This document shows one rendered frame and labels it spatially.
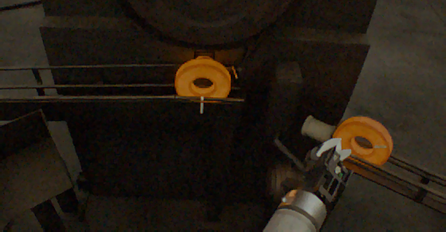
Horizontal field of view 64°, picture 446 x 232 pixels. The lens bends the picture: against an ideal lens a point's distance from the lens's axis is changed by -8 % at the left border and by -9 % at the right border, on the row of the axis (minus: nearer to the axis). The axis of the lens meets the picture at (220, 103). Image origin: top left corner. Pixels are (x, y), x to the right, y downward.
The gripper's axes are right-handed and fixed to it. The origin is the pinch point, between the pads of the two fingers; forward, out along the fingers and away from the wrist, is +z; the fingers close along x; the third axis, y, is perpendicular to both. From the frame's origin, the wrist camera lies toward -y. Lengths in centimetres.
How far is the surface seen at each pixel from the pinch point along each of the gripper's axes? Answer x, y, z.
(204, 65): 35.1, -18.1, 3.6
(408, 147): -67, -52, 100
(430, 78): -67, -50, 172
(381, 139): -10.3, 2.5, 12.4
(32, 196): 42, -48, -46
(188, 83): 34.9, -25.6, 1.4
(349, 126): -3.1, -3.3, 12.9
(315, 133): 0.0, -13.4, 12.2
